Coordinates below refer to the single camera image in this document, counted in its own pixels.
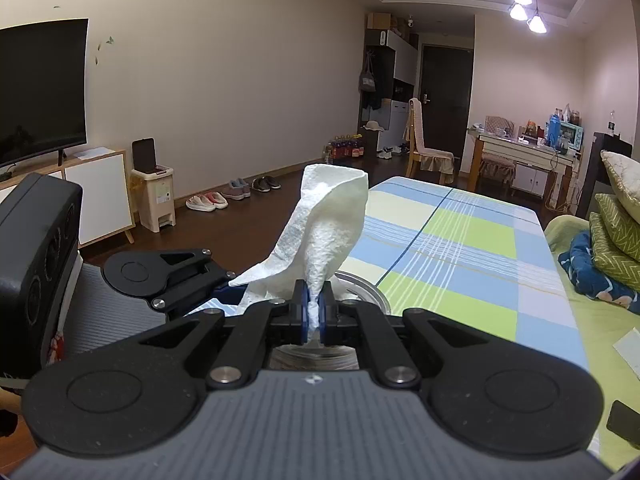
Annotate white wooden television cabinet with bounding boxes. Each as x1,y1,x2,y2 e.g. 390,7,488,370
0,147,137,250

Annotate green sofa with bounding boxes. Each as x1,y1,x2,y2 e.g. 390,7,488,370
542,214,640,471

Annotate blue printed blanket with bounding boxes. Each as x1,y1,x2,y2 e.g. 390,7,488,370
558,230,637,309

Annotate green patterned pillow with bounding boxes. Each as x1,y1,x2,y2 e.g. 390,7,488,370
588,211,640,294
593,193,640,250

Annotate beige pedal trash bin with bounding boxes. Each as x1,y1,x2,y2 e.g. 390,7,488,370
131,138,176,234

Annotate black flat television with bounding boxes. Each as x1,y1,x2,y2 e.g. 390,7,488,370
0,18,90,170

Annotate checkered tablecloth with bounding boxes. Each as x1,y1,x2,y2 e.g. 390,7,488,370
187,176,603,466

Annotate white paper towel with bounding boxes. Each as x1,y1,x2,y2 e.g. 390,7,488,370
227,162,371,347

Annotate dark entrance door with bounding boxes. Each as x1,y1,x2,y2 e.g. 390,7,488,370
418,43,474,155

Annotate row of drink bottles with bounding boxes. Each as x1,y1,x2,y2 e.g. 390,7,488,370
323,133,366,162

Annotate wooden chair with beige cover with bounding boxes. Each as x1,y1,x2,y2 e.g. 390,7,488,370
403,97,456,184

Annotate white wooden dining table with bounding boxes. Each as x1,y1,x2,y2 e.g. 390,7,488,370
467,127,584,197

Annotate dark and white entry cabinet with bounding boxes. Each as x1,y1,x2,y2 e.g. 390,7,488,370
359,27,420,155

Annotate white paper sheet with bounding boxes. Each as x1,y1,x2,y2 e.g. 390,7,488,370
612,327,640,380

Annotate hanging grey bag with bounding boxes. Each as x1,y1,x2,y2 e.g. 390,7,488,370
358,54,377,94

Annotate dark wooden side cabinet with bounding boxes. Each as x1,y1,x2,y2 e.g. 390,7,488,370
576,131,634,219

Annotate light blue toaster oven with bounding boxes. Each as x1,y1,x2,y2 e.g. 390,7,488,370
557,123,585,151

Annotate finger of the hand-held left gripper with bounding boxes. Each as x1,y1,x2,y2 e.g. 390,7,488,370
150,247,246,320

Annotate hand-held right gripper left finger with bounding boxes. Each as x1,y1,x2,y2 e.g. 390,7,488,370
135,280,310,391

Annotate small black device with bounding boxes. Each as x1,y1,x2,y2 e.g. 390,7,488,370
605,399,640,450

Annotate chair with patterned cover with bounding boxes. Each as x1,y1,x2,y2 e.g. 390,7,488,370
479,115,519,182

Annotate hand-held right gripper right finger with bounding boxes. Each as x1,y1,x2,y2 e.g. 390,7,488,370
320,282,501,391

